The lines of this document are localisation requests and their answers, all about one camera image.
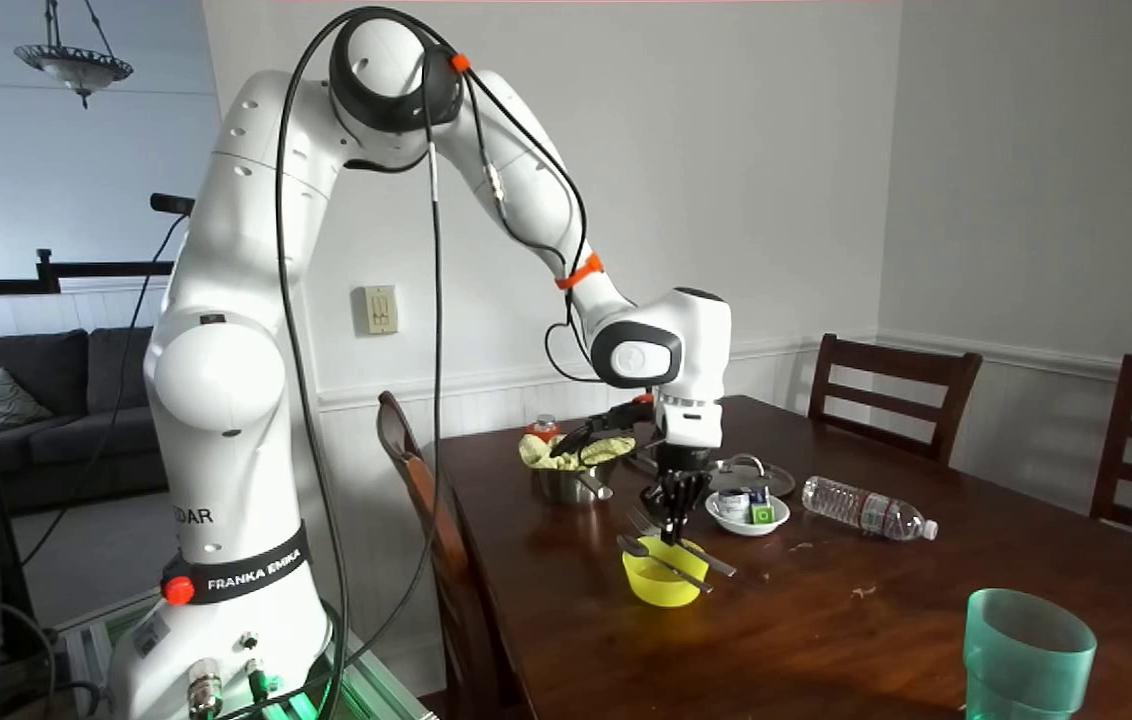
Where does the metal pot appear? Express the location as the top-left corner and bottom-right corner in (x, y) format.
(532, 460), (618, 514)

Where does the round grey pot lid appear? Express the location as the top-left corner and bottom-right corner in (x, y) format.
(708, 451), (800, 502)

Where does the robot base platform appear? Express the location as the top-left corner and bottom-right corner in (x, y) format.
(256, 646), (437, 720)

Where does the teal plastic cup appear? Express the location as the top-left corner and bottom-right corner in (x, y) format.
(959, 583), (1098, 720)

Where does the hanging chandelier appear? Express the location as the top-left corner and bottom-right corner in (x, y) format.
(13, 0), (134, 112)

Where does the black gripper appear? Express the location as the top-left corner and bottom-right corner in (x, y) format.
(638, 446), (715, 545)

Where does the light green cloth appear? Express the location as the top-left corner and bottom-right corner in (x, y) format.
(515, 430), (638, 475)

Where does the clear plastic water bottle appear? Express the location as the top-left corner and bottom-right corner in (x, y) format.
(794, 471), (940, 549)

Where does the dark grey sofa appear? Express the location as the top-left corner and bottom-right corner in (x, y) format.
(0, 323), (174, 515)

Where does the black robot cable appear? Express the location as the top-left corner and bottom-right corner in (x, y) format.
(318, 75), (453, 720)
(272, 6), (458, 720)
(454, 55), (660, 458)

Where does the silver metal bowl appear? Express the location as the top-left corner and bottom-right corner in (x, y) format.
(700, 485), (794, 539)

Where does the black horizontal stand bar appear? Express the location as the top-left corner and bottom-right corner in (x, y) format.
(0, 245), (174, 301)

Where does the wall light switch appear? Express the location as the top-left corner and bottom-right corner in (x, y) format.
(348, 279), (399, 342)

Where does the silver spoon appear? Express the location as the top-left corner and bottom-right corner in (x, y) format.
(622, 531), (715, 592)

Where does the grey sofa pillow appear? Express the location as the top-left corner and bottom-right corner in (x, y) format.
(0, 366), (56, 438)

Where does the yellow bowl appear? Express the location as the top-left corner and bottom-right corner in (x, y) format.
(614, 527), (715, 613)

